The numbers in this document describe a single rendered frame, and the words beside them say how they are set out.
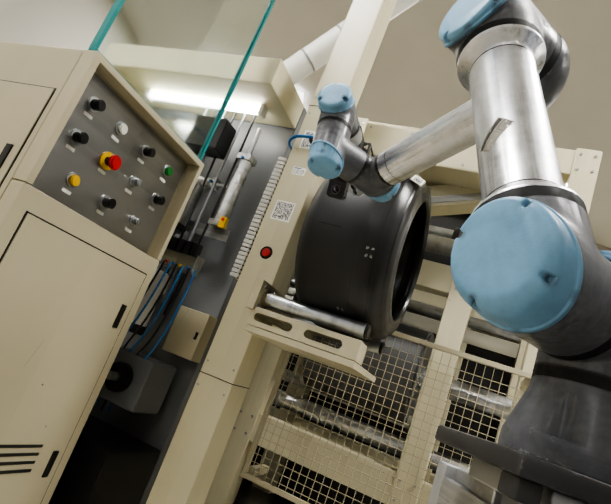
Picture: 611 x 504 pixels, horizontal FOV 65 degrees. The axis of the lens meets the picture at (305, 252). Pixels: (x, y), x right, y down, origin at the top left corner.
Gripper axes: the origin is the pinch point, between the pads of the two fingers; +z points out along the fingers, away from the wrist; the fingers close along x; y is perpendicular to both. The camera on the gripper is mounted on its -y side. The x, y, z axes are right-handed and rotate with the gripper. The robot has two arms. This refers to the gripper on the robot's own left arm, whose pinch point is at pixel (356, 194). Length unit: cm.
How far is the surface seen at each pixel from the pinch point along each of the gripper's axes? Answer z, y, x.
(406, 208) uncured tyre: 12.0, 6.0, -11.1
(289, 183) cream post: 26.9, 14.6, 35.6
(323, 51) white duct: 47, 100, 62
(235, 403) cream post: 43, -60, 27
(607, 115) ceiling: 255, 276, -84
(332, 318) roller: 24.1, -28.2, 1.1
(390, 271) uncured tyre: 16.7, -12.1, -11.9
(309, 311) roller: 24.1, -28.4, 8.6
